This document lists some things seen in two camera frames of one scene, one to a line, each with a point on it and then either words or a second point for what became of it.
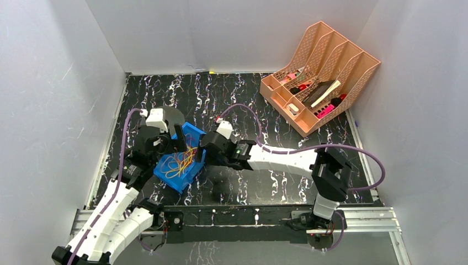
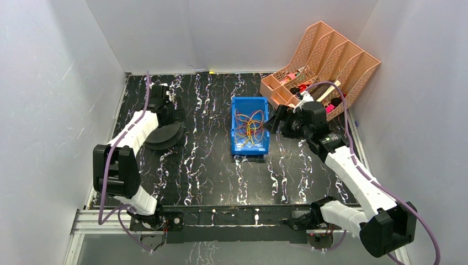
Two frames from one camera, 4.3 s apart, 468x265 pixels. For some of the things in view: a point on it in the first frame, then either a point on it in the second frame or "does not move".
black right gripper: (210, 161) → (286, 114)
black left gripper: (174, 139) → (170, 119)
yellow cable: (186, 159) → (253, 123)
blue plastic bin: (177, 169) → (249, 134)
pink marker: (329, 108) does not move
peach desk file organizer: (325, 69) does not move
